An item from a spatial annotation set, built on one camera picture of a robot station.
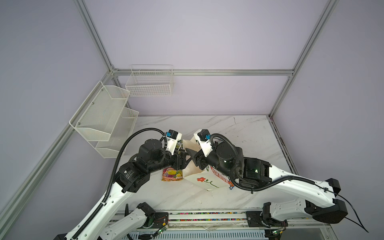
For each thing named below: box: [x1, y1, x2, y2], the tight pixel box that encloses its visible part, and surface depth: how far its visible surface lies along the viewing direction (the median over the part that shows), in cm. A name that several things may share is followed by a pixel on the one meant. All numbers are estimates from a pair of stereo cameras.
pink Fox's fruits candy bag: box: [161, 167, 184, 181], surface depth 88 cm
